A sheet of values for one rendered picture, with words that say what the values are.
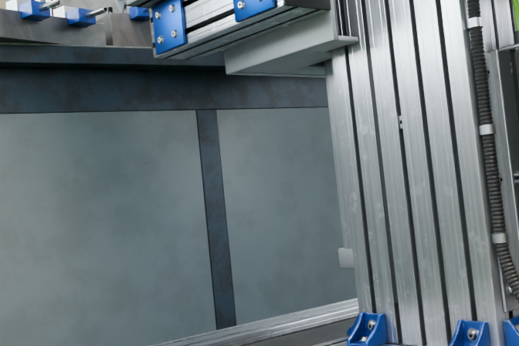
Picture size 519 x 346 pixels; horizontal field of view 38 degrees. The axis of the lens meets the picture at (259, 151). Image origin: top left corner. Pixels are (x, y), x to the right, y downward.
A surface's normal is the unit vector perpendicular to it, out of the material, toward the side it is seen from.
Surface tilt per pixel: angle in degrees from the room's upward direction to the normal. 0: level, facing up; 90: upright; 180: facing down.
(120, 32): 90
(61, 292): 90
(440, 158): 90
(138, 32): 90
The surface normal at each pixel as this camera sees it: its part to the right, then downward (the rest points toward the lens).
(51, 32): 0.77, -0.11
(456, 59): -0.78, 0.04
